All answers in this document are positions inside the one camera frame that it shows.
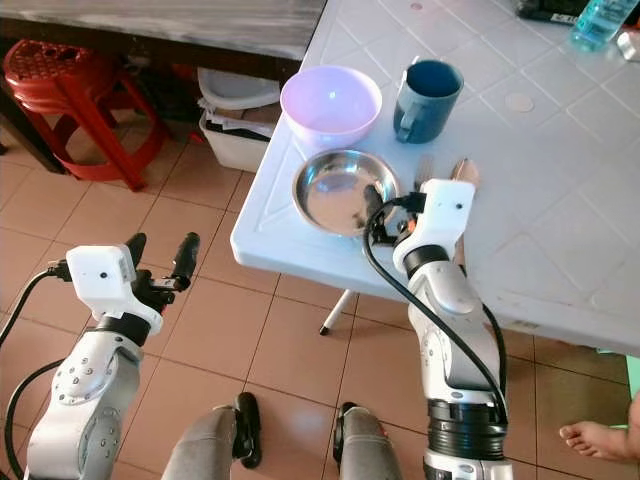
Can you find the round steel plate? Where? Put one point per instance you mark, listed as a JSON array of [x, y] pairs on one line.
[[330, 190]]

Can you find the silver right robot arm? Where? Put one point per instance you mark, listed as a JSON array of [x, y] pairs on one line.
[[450, 350]]

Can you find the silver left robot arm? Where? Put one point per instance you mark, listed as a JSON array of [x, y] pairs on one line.
[[85, 400]]

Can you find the steel fork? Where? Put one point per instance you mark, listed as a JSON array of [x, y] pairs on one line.
[[422, 172]]

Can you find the brown spoon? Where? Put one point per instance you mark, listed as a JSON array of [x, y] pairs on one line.
[[464, 171]]

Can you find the white table leg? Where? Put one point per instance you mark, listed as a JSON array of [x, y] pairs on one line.
[[339, 312]]

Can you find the purple plastic bowl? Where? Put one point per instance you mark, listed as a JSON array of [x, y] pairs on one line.
[[330, 105]]

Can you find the blue mug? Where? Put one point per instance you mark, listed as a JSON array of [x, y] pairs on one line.
[[430, 110]]

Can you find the white plastic bin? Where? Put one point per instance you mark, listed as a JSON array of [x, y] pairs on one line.
[[235, 148]]

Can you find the white plastic table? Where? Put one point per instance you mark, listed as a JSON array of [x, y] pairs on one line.
[[550, 190]]

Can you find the black left robot foot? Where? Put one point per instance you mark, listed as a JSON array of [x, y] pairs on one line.
[[248, 430]]

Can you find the black robot foot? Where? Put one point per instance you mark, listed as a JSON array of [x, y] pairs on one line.
[[248, 430], [345, 435]]

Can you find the grey left robot leg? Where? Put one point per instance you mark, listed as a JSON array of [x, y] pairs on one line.
[[200, 450]]

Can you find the grey robot leg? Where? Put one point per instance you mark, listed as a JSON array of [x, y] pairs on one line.
[[200, 450], [372, 450]]

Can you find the round table hole cap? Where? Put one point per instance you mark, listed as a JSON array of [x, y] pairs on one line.
[[520, 102]]

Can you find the white plastic basin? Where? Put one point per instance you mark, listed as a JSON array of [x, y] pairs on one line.
[[235, 88]]

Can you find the red plastic stool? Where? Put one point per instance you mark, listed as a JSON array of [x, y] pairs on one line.
[[60, 70]]

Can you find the black right robot foot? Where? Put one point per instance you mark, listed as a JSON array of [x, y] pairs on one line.
[[345, 435]]

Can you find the grey wooden table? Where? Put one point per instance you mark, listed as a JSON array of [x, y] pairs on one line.
[[160, 25]]

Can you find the grey right robot leg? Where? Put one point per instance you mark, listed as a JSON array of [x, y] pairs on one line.
[[372, 450]]

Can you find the black flat device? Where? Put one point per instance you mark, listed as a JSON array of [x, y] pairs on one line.
[[545, 9]]

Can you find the clear teal water bottle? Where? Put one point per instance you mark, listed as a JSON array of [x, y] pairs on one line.
[[600, 25]]

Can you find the bare person foot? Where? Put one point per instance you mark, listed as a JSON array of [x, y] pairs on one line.
[[600, 442]]

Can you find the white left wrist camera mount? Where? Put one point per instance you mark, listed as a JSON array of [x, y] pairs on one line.
[[105, 280]]

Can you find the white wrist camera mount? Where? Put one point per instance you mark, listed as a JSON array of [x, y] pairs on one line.
[[445, 212], [105, 280]]

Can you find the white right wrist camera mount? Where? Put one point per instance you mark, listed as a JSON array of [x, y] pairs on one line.
[[445, 212]]

